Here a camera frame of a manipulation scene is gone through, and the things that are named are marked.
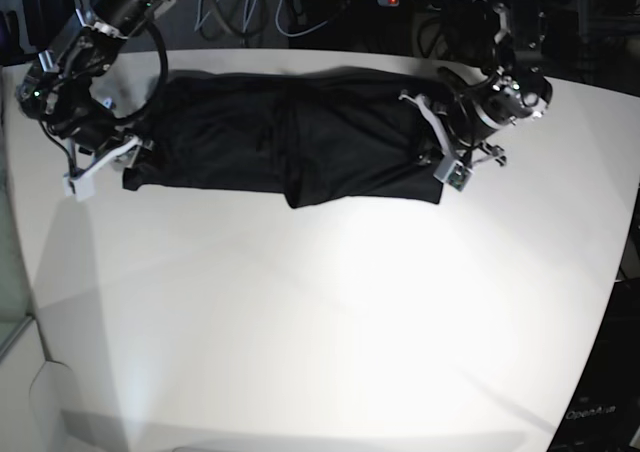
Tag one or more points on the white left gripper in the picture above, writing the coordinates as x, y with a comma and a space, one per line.
456, 167

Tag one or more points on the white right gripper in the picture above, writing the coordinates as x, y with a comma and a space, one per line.
80, 182

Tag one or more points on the dark grey long-sleeve T-shirt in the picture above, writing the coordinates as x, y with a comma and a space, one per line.
312, 138

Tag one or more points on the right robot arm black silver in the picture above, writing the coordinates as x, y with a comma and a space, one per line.
55, 91

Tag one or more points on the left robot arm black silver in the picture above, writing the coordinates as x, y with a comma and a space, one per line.
503, 40

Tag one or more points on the black equipment on floor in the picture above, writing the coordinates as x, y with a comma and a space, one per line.
28, 26

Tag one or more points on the black OpenArm case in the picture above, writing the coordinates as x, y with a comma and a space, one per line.
603, 414

